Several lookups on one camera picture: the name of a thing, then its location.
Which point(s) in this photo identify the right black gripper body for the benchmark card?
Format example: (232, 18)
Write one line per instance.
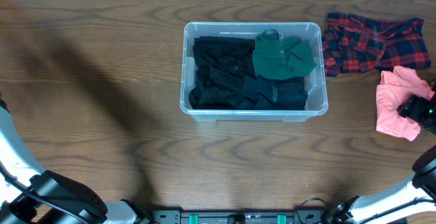
(419, 109)

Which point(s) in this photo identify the pink garment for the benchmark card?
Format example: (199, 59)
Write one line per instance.
(394, 89)

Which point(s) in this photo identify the red plaid flannel shirt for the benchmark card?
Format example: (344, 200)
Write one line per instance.
(356, 44)

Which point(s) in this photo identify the dark teal garment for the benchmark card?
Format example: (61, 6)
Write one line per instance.
(264, 94)

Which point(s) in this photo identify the dark green garment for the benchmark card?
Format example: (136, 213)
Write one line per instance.
(281, 58)

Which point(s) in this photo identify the large black garment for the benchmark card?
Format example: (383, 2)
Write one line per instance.
(222, 65)

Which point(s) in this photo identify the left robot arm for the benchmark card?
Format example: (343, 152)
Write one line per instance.
(26, 185)

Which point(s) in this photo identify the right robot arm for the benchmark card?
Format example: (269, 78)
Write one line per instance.
(414, 195)

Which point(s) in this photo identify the clear plastic storage bin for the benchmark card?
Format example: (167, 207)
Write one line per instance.
(315, 82)

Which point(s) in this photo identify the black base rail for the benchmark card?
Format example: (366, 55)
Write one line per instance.
(221, 217)

